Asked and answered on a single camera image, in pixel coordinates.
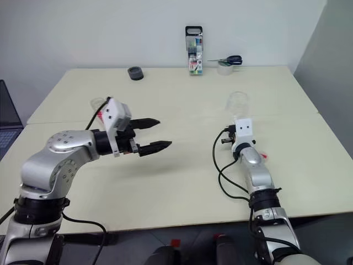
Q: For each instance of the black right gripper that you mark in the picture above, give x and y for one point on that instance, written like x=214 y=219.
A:
x=230 y=135

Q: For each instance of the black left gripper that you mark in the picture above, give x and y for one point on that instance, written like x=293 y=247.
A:
x=124 y=139

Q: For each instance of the clear plastic cup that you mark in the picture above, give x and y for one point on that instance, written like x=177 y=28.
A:
x=237 y=106

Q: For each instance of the red white bottle cap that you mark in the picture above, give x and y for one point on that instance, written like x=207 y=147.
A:
x=264 y=156

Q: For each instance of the clear plastic bottle red contents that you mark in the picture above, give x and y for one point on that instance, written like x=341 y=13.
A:
x=96 y=104

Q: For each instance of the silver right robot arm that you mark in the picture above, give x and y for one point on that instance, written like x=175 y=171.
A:
x=259 y=176

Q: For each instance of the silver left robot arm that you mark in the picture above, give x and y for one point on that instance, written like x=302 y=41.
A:
x=55 y=165

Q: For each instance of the black round tape roll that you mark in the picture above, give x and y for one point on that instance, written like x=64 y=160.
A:
x=135 y=74

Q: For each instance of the white tape roll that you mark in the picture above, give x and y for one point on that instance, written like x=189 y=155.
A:
x=224 y=69

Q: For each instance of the marker pen pack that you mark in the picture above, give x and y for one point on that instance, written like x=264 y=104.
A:
x=194 y=55

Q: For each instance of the dark rounded shape red mark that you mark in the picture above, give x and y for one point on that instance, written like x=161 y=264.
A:
x=229 y=251

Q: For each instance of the dark grey laptop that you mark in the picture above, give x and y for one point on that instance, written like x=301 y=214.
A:
x=8 y=110

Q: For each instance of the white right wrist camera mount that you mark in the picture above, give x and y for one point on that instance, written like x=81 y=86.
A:
x=244 y=131

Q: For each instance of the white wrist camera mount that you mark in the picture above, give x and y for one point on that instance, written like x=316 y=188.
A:
x=244 y=131
x=113 y=113

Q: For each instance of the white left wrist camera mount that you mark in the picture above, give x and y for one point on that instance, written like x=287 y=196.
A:
x=113 y=113

